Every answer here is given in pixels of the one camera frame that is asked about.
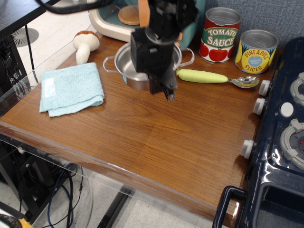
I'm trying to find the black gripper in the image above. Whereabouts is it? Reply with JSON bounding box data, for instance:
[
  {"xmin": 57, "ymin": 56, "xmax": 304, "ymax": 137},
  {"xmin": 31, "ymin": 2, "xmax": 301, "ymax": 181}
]
[{"xmin": 131, "ymin": 28, "xmax": 178, "ymax": 102}]

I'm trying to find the small stainless steel pan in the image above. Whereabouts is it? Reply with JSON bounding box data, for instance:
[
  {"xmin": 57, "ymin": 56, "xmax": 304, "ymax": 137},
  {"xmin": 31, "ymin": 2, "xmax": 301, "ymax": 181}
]
[{"xmin": 103, "ymin": 43, "xmax": 195, "ymax": 90}]

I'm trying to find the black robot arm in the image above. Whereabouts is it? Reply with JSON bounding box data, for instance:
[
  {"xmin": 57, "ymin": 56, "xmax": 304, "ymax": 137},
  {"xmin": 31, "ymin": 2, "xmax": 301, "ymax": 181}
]
[{"xmin": 131, "ymin": 0, "xmax": 199, "ymax": 101}]

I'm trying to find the light blue folded cloth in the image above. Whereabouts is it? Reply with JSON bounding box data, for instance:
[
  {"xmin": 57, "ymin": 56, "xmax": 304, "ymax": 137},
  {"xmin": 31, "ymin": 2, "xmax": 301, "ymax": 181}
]
[{"xmin": 39, "ymin": 63, "xmax": 105, "ymax": 117}]

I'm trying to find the orange toy plate in microwave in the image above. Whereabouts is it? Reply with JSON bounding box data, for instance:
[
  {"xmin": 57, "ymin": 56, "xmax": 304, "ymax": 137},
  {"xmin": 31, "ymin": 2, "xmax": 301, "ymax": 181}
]
[{"xmin": 118, "ymin": 5, "xmax": 140, "ymax": 26}]

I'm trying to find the toy microwave oven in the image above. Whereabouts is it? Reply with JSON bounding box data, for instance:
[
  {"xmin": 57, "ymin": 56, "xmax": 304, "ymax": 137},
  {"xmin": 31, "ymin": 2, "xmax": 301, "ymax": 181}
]
[{"xmin": 89, "ymin": 0, "xmax": 205, "ymax": 50}]

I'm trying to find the tomato sauce can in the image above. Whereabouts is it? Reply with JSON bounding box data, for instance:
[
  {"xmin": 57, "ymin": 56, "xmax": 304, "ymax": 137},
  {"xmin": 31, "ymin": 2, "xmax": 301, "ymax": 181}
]
[{"xmin": 199, "ymin": 7, "xmax": 242, "ymax": 63}]

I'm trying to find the plush mushroom toy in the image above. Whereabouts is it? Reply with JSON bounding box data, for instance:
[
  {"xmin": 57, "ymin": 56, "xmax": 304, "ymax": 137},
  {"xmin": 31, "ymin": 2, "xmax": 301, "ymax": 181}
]
[{"xmin": 73, "ymin": 30, "xmax": 100, "ymax": 65}]

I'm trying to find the white stove knob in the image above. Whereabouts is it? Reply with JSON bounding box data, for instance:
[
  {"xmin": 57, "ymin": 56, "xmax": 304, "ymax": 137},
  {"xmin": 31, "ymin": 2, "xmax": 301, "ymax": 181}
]
[
  {"xmin": 259, "ymin": 80, "xmax": 271, "ymax": 97},
  {"xmin": 253, "ymin": 98, "xmax": 266, "ymax": 115},
  {"xmin": 240, "ymin": 140, "xmax": 254, "ymax": 159}
]

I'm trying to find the pineapple slices can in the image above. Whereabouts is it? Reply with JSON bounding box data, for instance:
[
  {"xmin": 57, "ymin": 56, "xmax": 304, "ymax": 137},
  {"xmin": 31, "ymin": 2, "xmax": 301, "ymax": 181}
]
[{"xmin": 235, "ymin": 29, "xmax": 279, "ymax": 75}]

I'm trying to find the dark blue toy stove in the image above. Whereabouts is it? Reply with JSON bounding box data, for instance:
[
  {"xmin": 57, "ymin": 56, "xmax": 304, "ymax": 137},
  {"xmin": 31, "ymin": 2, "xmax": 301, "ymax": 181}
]
[{"xmin": 212, "ymin": 38, "xmax": 304, "ymax": 228}]

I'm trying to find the black desk top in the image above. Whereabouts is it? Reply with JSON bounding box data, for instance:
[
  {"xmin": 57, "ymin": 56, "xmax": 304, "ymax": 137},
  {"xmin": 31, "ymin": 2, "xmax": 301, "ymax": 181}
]
[{"xmin": 0, "ymin": 0, "xmax": 46, "ymax": 40}]

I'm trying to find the spoon with green carrot handle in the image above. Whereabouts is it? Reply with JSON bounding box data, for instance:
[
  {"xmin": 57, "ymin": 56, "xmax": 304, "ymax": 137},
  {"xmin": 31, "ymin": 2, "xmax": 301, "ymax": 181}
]
[{"xmin": 176, "ymin": 69, "xmax": 260, "ymax": 88}]

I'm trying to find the black table leg frame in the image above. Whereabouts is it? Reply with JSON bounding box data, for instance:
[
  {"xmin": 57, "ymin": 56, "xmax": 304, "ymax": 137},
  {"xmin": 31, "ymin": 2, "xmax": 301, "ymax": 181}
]
[{"xmin": 97, "ymin": 187, "xmax": 132, "ymax": 228}]

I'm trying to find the blue cable under table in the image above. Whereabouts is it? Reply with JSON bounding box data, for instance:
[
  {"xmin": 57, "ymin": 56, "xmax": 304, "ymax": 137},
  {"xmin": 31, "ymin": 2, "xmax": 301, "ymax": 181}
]
[{"xmin": 47, "ymin": 170, "xmax": 74, "ymax": 228}]

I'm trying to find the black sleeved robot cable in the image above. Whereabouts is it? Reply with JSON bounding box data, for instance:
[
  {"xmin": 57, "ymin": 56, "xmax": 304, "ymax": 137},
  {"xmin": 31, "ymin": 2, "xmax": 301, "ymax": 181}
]
[{"xmin": 35, "ymin": 0, "xmax": 114, "ymax": 15}]

